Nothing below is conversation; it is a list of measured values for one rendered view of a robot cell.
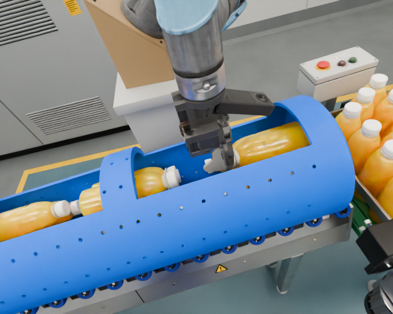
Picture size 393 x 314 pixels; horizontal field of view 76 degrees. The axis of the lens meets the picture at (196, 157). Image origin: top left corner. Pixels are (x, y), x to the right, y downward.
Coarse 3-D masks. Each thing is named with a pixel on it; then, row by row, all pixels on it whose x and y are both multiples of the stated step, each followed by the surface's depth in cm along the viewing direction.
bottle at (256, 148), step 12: (276, 132) 54; (288, 132) 53; (300, 132) 53; (240, 144) 54; (252, 144) 52; (264, 144) 52; (276, 144) 52; (288, 144) 52; (300, 144) 52; (240, 156) 53; (252, 156) 52; (264, 156) 52
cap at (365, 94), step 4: (364, 88) 69; (368, 88) 68; (360, 92) 68; (364, 92) 68; (368, 92) 67; (372, 92) 67; (360, 96) 68; (364, 96) 67; (368, 96) 67; (372, 96) 67; (364, 100) 68; (368, 100) 68
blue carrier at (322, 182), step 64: (256, 128) 69; (320, 128) 47; (64, 192) 70; (128, 192) 47; (192, 192) 46; (256, 192) 46; (320, 192) 47; (0, 256) 46; (64, 256) 46; (128, 256) 47; (192, 256) 53
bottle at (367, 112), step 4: (356, 96) 70; (352, 100) 71; (356, 100) 70; (360, 100) 69; (372, 100) 68; (360, 104) 69; (364, 104) 69; (368, 104) 69; (372, 104) 69; (364, 108) 69; (368, 108) 69; (372, 108) 69; (360, 112) 70; (364, 112) 69; (368, 112) 69; (372, 112) 70; (360, 116) 70; (364, 116) 70; (368, 116) 70; (364, 120) 71
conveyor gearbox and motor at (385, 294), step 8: (392, 272) 66; (384, 280) 68; (392, 280) 64; (376, 288) 80; (384, 288) 69; (392, 288) 65; (368, 296) 83; (376, 296) 78; (384, 296) 69; (392, 296) 66; (368, 304) 82; (376, 304) 77; (384, 304) 69; (392, 304) 68; (368, 312) 82; (376, 312) 78; (384, 312) 74; (392, 312) 67
